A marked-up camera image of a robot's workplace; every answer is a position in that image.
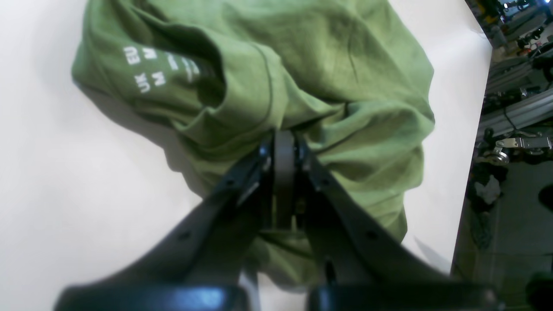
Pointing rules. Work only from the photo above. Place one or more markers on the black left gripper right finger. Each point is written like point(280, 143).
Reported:
point(361, 267)

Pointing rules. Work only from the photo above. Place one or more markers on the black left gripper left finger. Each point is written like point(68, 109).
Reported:
point(195, 267)

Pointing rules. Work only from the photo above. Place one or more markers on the green t-shirt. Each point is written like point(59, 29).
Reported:
point(346, 74)

